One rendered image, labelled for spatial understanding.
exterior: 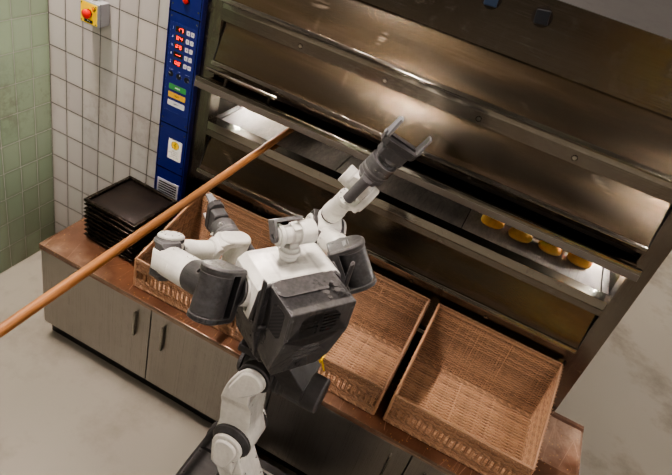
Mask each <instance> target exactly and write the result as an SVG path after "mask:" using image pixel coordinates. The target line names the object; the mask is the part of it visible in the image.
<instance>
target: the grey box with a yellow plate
mask: <svg viewBox="0 0 672 475"><path fill-rule="evenodd" d="M92 7H94V8H95V9H96V11H95V12H93V11H92ZM83 9H88V10H90V12H91V17H90V18H88V19H85V18H84V17H83V16H82V14H81V12H82V10H83ZM109 15H110V3H108V2H105V1H103V0H98V1H93V0H80V20H81V21H83V22H85V23H87V24H90V25H92V26H94V27H96V28H101V27H105V26H109Z"/></svg>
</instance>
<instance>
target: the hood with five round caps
mask: <svg viewBox="0 0 672 475"><path fill-rule="evenodd" d="M362 1H364V2H367V3H370V4H372V5H375V6H377V7H380V8H383V9H385V10H388V11H391V12H393V13H396V14H399V15H401V16H404V17H407V18H409V19H412V20H414V21H417V22H420V23H422V24H425V25H428V26H430V27H433V28H436V29H438V30H441V31H443V32H446V33H449V34H451V35H454V36H457V37H459V38H462V39H465V40H467V41H470V42H473V43H475V44H478V45H480V46H483V47H486V48H488V49H491V50H494V51H496V52H499V53H502V54H504V55H507V56H510V57H512V58H515V59H517V60H520V61H523V62H525V63H528V64H531V65H533V66H536V67H539V68H541V69H544V70H546V71H549V72H552V73H554V74H557V75H560V76H562V77H565V78H568V79H570V80H573V81H576V82H578V83H581V84H583V85H586V86H589V87H591V88H594V89H597V90H599V91H602V92H605V93H607V94H610V95H612V96H615V97H618V98H620V99H623V100H626V101H628V102H631V103H634V104H636V105H639V106H642V107H644V108H647V109H649V110H652V111H655V112H657V113H660V114H663V115H665V116H668V117H671V118H672V40H670V39H667V38H664V37H661V36H658V35H655V34H652V33H650V32H647V31H644V30H641V29H638V28H635V27H633V26H630V25H627V24H624V23H621V22H618V21H615V20H613V19H610V18H607V17H604V16H601V15H598V14H595V13H593V12H590V11H587V10H584V9H581V8H578V7H575V6H573V5H570V4H567V3H564V2H561V1H558V0H362Z"/></svg>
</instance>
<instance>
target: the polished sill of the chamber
mask: <svg viewBox="0 0 672 475"><path fill-rule="evenodd" d="M207 128H208V129H210V130H212V131H214V132H216V133H218V134H221V135H223V136H225V137H227V138H229V139H231V140H234V141H236V142H238V143H240V144H242V145H244V146H247V147H249V148H251V149H253V150H255V149H257V148H258V147H260V146H261V145H263V144H264V143H266V142H267V141H268V140H266V139H263V138H261V137H259V136H257V135H255V134H252V133H250V132H248V131H246V130H244V129H241V128H239V127H237V126H235V125H233V124H230V123H228V122H226V121H224V120H222V119H219V118H217V117H214V118H212V119H210V120H208V124H207ZM262 154H264V155H266V156H268V157H270V158H273V159H275V160H277V161H279V162H281V163H283V164H286V165H288V166H290V167H292V168H294V169H296V170H299V171H301V172H303V173H305V174H307V175H309V176H312V177H314V178H316V179H318V180H320V181H323V182H325V183H327V184H329V185H331V186H333V187H336V188H338V189H340V190H341V189H343V188H346V187H345V186H343V185H342V184H341V183H340V182H339V181H338V179H339V177H340V176H341V175H342V174H341V173H338V172H336V171H334V170H332V169H330V168H327V167H325V166H323V165H321V164H319V163H316V162H314V161H312V160H310V159H308V158H305V157H303V156H301V155H299V154H297V153H294V152H292V151H290V150H288V149H286V148H283V147H281V146H279V145H277V144H275V145H274V146H272V147H271V148H269V149H268V150H267V151H265V152H264V153H262ZM370 204H372V205H375V206H377V207H379V208H381V209H383V210H385V211H388V212H390V213H392V214H394V215H396V216H398V217H401V218H403V219H405V220H407V221H409V222H411V223H414V224H416V225H418V226H420V227H422V228H424V229H427V230H429V231H431V232H433V233H435V234H437V235H440V236H442V237H444V238H446V239H448V240H451V241H453V242H455V243H457V244H459V245H461V246H464V247H466V248H468V249H470V250H472V251H474V252H477V253H479V254H481V255H483V256H485V257H487V258H490V259H492V260H494V261H496V262H498V263H500V264H503V265H505V266H507V267H509V268H511V269H513V270H516V271H518V272H520V273H522V274H524V275H526V276H529V277H531V278H533V279H535V280H537V281H539V282H542V283H544V284H546V285H548V286H550V287H552V288H555V289H557V290H559V291H561V292H563V293H565V294H568V295H570V296H572V297H574V298H576V299H578V300H581V301H583V302H585V303H587V304H589V305H592V306H594V307H596V308H598V309H600V310H602V311H603V310H604V309H605V307H606V306H607V304H608V295H607V294H605V293H603V292H600V291H598V290H596V289H594V288H592V287H589V286H587V285H585V284H583V283H581V282H578V281H576V280H574V279H572V278H570V277H567V276H565V275H563V274H561V273H559V272H556V271H554V270H552V269H550V268H548V267H545V266H543V265H541V264H539V263H537V262H534V261H532V260H530V259H528V258H526V257H523V256H521V255H519V254H517V253H514V252H512V251H510V250H508V249H506V248H503V247H501V246H499V245H497V244H495V243H492V242H490V241H488V240H486V239H484V238H481V237H479V236H477V235H475V234H473V233H470V232H468V231H466V230H464V229H462V228H459V227H457V226H455V225H453V224H451V223H448V222H446V221H444V220H442V219H440V218H437V217H435V216H433V215H431V214H429V213H426V212H424V211H422V210H420V209H418V208H415V207H413V206H411V205H409V204H407V203H404V202H402V201H400V200H398V199H396V198H393V197H391V196H389V195H387V194H385V193H382V192H380V191H379V194H378V195H377V196H376V197H375V198H374V199H373V200H372V201H371V202H370Z"/></svg>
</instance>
